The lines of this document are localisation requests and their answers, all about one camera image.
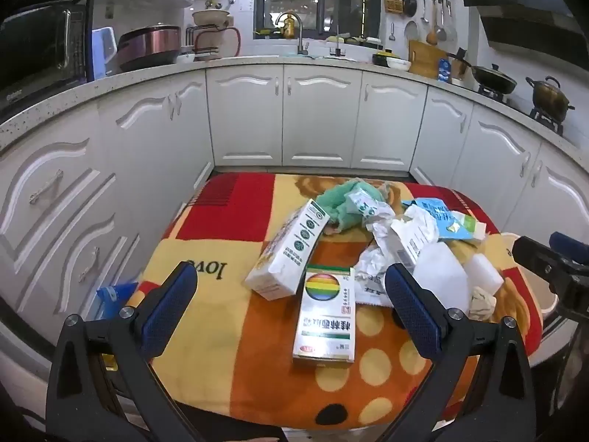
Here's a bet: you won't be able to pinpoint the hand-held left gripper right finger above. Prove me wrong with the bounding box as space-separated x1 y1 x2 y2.
383 263 540 442

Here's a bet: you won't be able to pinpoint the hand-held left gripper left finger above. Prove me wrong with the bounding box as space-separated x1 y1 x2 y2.
45 260 200 442

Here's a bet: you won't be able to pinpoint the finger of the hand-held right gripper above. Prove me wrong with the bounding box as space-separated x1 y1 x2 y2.
512 236 575 290
549 231 589 269

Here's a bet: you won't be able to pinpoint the beige trash bin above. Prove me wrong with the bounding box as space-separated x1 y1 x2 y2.
499 232 560 316

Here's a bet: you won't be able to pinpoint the white purple barcode box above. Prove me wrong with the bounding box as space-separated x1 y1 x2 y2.
391 225 430 273

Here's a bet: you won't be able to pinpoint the white foam block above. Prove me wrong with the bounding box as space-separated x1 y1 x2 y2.
415 241 505 297

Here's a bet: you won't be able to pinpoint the beige wad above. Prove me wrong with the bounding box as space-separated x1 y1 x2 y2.
468 285 498 322

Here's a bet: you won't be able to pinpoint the white green packet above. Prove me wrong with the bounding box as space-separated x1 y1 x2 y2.
448 212 487 243

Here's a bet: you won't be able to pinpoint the white tissue paper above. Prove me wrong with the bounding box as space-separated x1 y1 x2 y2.
354 205 438 307

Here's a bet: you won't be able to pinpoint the white medicine box rainbow circle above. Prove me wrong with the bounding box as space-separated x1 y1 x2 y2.
292 266 358 370

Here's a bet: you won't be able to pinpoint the blue packet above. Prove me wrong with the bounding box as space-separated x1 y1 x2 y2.
402 198 475 243

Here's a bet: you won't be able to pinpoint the long white box green circles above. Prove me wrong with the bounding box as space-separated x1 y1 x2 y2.
244 199 329 301

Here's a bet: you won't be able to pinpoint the green cloth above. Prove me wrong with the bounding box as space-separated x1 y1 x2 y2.
315 179 392 234

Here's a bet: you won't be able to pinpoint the blue plastic bag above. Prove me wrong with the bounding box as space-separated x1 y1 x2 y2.
96 281 139 321

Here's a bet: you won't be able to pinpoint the red yellow printed blanket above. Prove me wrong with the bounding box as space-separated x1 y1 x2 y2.
138 172 544 430

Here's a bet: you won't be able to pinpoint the gas stove burner stand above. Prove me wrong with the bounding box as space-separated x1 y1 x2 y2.
529 108 565 135
479 85 509 103

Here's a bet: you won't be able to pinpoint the brass cooking pot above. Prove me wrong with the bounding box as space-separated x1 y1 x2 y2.
526 76 576 121

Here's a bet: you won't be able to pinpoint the black wok with lid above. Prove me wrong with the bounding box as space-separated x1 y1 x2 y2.
472 64 519 95

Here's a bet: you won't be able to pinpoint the white kitchen cabinets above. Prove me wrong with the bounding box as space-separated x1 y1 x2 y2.
0 62 589 378

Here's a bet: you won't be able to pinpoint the wooden cutting board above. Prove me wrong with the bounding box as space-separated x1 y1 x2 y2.
409 40 450 79

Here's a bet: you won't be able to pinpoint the speckled countertop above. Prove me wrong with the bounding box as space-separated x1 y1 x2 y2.
0 53 589 157

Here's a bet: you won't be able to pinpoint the hanging metal skimmer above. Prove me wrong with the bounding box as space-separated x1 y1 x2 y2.
435 0 448 42

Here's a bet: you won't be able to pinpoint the hanging wooden spoon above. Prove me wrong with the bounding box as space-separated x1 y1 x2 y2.
426 0 441 46

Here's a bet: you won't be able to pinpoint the black pot yellow lid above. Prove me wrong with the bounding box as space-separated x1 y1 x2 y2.
372 48 401 66

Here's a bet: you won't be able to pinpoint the dark red rice cooker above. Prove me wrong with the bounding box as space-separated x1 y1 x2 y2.
115 24 183 73

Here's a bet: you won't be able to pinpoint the black microwave oven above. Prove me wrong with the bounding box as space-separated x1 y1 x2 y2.
0 7 94 112

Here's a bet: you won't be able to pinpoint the beige ceramic pot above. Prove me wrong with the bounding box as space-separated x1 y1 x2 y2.
192 9 233 29

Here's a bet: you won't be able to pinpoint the metal kitchen faucet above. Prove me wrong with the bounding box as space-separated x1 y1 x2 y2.
275 11 312 56

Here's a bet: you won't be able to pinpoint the wire dish rack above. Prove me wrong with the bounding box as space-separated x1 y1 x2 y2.
186 25 243 62

